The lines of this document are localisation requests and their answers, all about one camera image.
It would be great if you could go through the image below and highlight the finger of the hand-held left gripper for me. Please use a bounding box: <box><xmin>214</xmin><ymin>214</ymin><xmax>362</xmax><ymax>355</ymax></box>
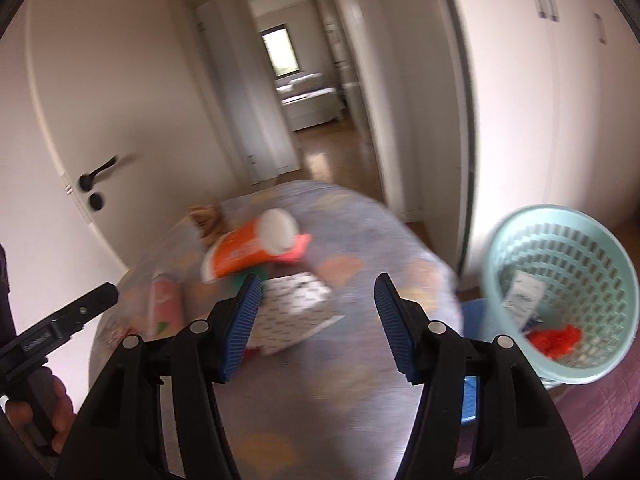
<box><xmin>47</xmin><ymin>282</ymin><xmax>120</xmax><ymax>340</ymax></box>

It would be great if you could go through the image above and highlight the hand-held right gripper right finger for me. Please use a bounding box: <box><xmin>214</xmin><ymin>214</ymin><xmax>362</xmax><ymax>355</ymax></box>
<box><xmin>374</xmin><ymin>272</ymin><xmax>583</xmax><ymax>480</ymax></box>

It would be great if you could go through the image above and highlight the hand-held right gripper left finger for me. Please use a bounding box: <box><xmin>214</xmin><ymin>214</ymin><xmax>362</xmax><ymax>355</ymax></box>
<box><xmin>55</xmin><ymin>274</ymin><xmax>264</xmax><ymax>480</ymax></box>

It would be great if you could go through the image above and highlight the green sponge packet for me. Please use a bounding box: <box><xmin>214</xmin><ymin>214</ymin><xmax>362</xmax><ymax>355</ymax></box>
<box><xmin>234</xmin><ymin>270</ymin><xmax>268</xmax><ymax>292</ymax></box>

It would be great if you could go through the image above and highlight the orange tube with white cap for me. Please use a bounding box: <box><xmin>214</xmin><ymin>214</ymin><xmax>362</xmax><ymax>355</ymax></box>
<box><xmin>200</xmin><ymin>208</ymin><xmax>301</xmax><ymax>283</ymax></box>

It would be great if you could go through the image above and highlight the pink sponge packet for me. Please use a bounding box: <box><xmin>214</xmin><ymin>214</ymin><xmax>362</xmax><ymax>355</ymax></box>
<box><xmin>272</xmin><ymin>234</ymin><xmax>314</xmax><ymax>266</ymax></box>

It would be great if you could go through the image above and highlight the teal plastic basket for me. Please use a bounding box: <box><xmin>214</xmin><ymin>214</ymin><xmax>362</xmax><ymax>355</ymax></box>
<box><xmin>482</xmin><ymin>204</ymin><xmax>635</xmax><ymax>387</ymax></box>

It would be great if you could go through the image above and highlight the person's left hand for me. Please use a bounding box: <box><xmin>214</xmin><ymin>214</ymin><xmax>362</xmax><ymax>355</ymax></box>
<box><xmin>6</xmin><ymin>367</ymin><xmax>77</xmax><ymax>448</ymax></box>

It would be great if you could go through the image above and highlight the white patterned box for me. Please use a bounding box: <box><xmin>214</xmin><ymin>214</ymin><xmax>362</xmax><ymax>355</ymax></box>
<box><xmin>247</xmin><ymin>272</ymin><xmax>346</xmax><ymax>358</ymax></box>

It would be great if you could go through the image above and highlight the pink can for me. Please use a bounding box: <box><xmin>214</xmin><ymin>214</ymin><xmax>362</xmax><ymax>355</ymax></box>
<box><xmin>147</xmin><ymin>275</ymin><xmax>184</xmax><ymax>339</ymax></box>

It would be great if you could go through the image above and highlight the blue plastic stool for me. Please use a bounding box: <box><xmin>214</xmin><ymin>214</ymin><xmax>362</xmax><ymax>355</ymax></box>
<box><xmin>459</xmin><ymin>299</ymin><xmax>495</xmax><ymax>427</ymax></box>

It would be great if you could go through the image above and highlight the patterned tablecloth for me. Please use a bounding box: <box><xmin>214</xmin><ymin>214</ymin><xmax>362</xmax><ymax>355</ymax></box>
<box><xmin>87</xmin><ymin>180</ymin><xmax>464</xmax><ymax>480</ymax></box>

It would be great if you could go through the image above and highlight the brown snack piece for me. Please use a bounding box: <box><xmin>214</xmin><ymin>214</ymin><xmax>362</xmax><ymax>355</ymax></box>
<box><xmin>189</xmin><ymin>205</ymin><xmax>227</xmax><ymax>239</ymax></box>

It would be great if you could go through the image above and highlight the white printed paper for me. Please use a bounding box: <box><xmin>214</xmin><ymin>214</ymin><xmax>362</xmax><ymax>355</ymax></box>
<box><xmin>502</xmin><ymin>270</ymin><xmax>547</xmax><ymax>329</ymax></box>

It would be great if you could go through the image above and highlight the red crumpled wrapper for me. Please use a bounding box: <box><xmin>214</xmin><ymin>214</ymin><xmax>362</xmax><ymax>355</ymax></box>
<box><xmin>527</xmin><ymin>324</ymin><xmax>584</xmax><ymax>361</ymax></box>

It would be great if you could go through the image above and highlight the purple cloth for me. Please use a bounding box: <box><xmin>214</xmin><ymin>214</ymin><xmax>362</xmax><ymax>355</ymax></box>
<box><xmin>547</xmin><ymin>360</ymin><xmax>640</xmax><ymax>480</ymax></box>

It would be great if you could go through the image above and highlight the white hallway door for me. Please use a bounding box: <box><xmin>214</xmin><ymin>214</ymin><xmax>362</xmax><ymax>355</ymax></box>
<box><xmin>196</xmin><ymin>0</ymin><xmax>302</xmax><ymax>187</ymax></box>

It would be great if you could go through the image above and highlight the white bed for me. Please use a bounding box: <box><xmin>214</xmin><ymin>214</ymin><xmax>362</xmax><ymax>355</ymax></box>
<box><xmin>276</xmin><ymin>72</ymin><xmax>347</xmax><ymax>132</ymax></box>

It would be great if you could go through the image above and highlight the white wardrobe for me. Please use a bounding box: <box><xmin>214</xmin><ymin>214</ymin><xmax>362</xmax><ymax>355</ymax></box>
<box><xmin>442</xmin><ymin>0</ymin><xmax>640</xmax><ymax>273</ymax></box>

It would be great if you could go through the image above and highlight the window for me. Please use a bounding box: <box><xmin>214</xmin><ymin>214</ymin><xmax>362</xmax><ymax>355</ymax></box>
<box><xmin>260</xmin><ymin>24</ymin><xmax>301</xmax><ymax>74</ymax></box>

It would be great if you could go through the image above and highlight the black door handle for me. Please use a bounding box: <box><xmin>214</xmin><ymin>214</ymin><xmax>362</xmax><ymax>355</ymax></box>
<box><xmin>78</xmin><ymin>155</ymin><xmax>137</xmax><ymax>194</ymax></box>

